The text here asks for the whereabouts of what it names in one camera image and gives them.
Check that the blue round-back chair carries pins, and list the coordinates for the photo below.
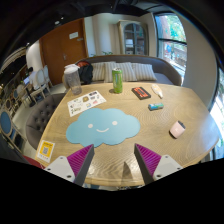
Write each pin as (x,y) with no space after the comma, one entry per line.
(6,125)

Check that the grey tufted armchair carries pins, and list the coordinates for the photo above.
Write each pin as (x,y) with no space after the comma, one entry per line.
(39,118)

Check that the striped cushion middle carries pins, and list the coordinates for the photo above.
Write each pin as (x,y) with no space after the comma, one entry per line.
(126,68)

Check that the orange wooden door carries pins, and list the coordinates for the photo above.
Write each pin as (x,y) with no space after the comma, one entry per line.
(63,46)

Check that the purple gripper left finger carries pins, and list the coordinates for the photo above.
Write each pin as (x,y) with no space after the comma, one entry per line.
(73,168)

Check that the black red rectangular box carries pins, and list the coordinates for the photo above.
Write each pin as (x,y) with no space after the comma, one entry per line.
(141,93)

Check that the yellow QR code card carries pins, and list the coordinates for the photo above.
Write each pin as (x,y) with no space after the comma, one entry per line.
(45,151)

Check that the grey curved sofa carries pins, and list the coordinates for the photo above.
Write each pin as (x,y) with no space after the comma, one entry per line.
(158,65)

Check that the black backpack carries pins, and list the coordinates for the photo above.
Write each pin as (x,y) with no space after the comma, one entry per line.
(86,74)

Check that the green drink can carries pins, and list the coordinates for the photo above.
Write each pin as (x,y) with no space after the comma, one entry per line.
(117,76)

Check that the seated person in white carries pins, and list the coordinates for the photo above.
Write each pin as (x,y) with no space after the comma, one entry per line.
(32,78)

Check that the striped cushion right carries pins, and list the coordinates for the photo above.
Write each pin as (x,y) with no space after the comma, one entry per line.
(144,72)

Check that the striped cushion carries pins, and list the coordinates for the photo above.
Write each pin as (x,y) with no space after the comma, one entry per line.
(144,72)
(126,68)
(98,71)

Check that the arched glass cabinet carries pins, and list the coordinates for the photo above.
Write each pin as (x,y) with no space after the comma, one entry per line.
(133,37)

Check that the white dining chair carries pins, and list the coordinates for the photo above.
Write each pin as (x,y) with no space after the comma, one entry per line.
(41,83)

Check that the white sticker sheet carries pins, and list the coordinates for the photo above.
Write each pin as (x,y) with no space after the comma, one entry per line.
(85,102)

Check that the pink white small cup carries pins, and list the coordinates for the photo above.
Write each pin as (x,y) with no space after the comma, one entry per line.
(177,129)

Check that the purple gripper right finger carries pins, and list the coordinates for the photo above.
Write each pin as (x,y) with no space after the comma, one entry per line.
(154,166)

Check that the striped cushion left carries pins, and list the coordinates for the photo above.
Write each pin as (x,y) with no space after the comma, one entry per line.
(98,71)

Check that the blue cloud mouse pad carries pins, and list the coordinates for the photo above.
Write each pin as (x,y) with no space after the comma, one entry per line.
(96,126)

